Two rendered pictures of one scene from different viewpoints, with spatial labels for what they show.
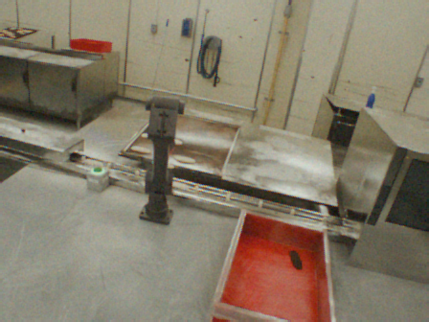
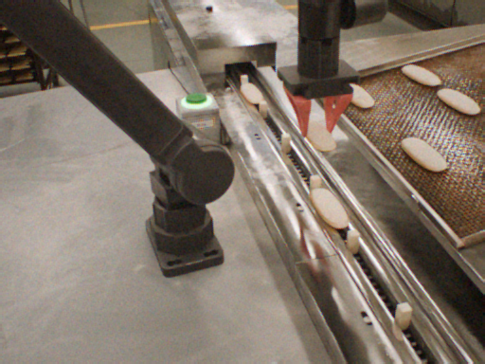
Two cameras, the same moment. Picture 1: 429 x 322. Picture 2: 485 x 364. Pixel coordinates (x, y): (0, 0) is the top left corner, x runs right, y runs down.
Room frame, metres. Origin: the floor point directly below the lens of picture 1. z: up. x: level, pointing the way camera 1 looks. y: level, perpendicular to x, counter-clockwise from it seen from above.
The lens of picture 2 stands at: (0.86, -0.42, 1.31)
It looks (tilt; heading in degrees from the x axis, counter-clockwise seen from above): 33 degrees down; 68
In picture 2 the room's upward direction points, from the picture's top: 2 degrees counter-clockwise
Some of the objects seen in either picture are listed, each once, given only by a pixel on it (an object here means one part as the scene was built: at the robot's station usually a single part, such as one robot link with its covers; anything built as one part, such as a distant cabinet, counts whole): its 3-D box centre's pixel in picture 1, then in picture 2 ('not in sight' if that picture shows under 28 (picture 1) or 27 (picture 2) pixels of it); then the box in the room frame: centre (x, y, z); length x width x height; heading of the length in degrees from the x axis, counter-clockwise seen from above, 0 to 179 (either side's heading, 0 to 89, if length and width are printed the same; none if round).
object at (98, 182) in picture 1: (98, 182); (200, 128); (1.15, 0.46, 0.84); 0.08 x 0.08 x 0.11; 81
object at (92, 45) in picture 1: (91, 45); not in sight; (4.60, 2.00, 0.94); 0.51 x 0.36 x 0.13; 85
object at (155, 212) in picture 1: (157, 207); (181, 222); (1.02, 0.17, 0.86); 0.12 x 0.09 x 0.08; 87
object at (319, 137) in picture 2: not in sight; (316, 133); (1.24, 0.20, 0.93); 0.10 x 0.04 x 0.01; 81
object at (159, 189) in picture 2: (157, 187); (188, 167); (1.04, 0.18, 0.94); 0.09 x 0.05 x 0.10; 8
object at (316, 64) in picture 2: not in sight; (317, 58); (1.24, 0.20, 1.05); 0.10 x 0.07 x 0.07; 171
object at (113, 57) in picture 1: (90, 79); not in sight; (4.60, 2.00, 0.44); 0.70 x 0.55 x 0.87; 81
